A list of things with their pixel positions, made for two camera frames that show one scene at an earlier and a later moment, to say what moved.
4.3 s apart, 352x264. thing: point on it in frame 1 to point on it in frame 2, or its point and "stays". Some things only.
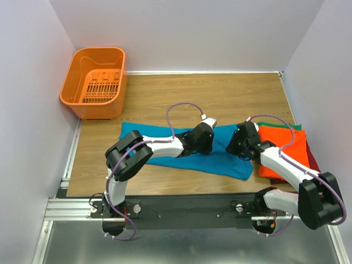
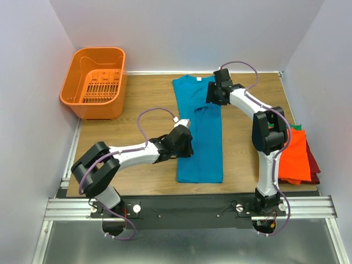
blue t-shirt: (218, 161) to (205, 165)
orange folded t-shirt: (281, 137) stays
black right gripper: (231, 145) to (210, 88)
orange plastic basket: (95, 82) stays
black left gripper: (208, 149) to (189, 150)
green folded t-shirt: (295, 126) stays
